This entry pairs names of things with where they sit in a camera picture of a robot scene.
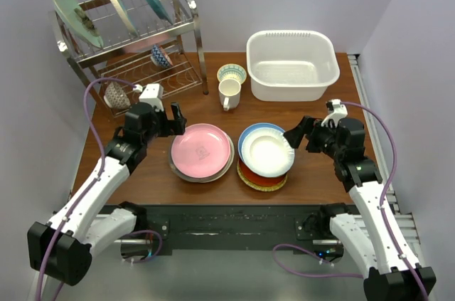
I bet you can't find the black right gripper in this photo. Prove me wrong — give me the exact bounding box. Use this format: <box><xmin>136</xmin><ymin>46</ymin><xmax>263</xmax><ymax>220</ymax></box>
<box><xmin>283</xmin><ymin>115</ymin><xmax>343</xmax><ymax>159</ymax></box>

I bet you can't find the grey reindeer plate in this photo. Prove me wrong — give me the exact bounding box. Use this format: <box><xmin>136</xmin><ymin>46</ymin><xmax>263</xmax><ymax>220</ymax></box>
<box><xmin>168</xmin><ymin>137</ymin><xmax>234</xmax><ymax>183</ymax></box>

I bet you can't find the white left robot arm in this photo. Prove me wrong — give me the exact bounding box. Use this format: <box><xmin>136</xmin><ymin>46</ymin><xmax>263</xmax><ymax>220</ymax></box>
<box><xmin>27</xmin><ymin>102</ymin><xmax>186</xmax><ymax>286</ymax></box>

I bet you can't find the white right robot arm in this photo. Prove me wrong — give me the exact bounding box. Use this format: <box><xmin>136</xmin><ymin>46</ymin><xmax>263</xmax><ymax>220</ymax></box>
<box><xmin>284</xmin><ymin>116</ymin><xmax>436</xmax><ymax>300</ymax></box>

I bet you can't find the white plastic bin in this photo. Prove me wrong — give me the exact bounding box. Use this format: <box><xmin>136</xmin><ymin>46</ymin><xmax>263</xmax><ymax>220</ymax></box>
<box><xmin>246</xmin><ymin>30</ymin><xmax>340</xmax><ymax>102</ymax></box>

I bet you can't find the white paper plate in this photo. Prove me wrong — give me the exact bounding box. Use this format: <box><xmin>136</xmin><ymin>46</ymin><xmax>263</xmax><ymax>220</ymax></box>
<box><xmin>243</xmin><ymin>134</ymin><xmax>295</xmax><ymax>178</ymax></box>

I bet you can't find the yellow woven rim plate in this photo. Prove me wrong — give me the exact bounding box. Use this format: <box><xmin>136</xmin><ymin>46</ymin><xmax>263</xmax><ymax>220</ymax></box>
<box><xmin>236</xmin><ymin>164</ymin><xmax>287</xmax><ymax>192</ymax></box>

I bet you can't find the red plate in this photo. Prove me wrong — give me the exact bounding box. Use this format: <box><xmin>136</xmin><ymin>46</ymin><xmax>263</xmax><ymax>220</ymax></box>
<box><xmin>238</xmin><ymin>159</ymin><xmax>287</xmax><ymax>187</ymax></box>

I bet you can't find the cream ceramic mug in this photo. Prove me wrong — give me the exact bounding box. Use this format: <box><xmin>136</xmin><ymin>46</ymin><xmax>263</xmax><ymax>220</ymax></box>
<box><xmin>218</xmin><ymin>78</ymin><xmax>242</xmax><ymax>111</ymax></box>

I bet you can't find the blue zigzag bowl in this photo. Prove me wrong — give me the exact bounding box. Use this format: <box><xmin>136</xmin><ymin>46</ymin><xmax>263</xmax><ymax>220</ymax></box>
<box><xmin>151</xmin><ymin>44</ymin><xmax>173</xmax><ymax>68</ymax></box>

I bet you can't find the teal patterned small bowl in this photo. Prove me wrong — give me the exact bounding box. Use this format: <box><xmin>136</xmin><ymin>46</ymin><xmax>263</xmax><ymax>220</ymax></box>
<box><xmin>217</xmin><ymin>63</ymin><xmax>247</xmax><ymax>84</ymax></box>

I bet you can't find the steel dish rack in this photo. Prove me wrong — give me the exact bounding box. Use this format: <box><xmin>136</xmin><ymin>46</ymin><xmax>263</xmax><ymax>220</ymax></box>
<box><xmin>48</xmin><ymin>0</ymin><xmax>208</xmax><ymax>120</ymax></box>

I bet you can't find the cream rimmed racked plate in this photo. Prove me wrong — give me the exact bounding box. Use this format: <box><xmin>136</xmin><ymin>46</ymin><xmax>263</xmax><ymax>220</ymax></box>
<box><xmin>109</xmin><ymin>0</ymin><xmax>139</xmax><ymax>38</ymax></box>

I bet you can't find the green floral racked plate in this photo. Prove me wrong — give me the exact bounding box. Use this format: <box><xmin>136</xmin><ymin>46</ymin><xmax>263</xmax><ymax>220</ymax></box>
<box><xmin>53</xmin><ymin>0</ymin><xmax>104</xmax><ymax>48</ymax></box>

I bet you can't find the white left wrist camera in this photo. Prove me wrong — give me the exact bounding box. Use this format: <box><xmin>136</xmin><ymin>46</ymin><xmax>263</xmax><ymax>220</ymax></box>
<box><xmin>133</xmin><ymin>83</ymin><xmax>164</xmax><ymax>110</ymax></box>

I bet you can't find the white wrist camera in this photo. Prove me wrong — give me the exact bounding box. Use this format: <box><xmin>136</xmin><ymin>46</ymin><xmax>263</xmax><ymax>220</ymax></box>
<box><xmin>321</xmin><ymin>99</ymin><xmax>348</xmax><ymax>129</ymax></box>
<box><xmin>133</xmin><ymin>83</ymin><xmax>164</xmax><ymax>110</ymax></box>

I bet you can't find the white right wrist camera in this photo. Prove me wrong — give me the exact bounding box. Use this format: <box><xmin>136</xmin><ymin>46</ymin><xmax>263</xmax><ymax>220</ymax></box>
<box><xmin>321</xmin><ymin>99</ymin><xmax>348</xmax><ymax>129</ymax></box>

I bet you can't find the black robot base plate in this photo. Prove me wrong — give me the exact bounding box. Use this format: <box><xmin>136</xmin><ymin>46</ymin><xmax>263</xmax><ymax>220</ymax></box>
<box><xmin>143</xmin><ymin>205</ymin><xmax>343</xmax><ymax>259</ymax></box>

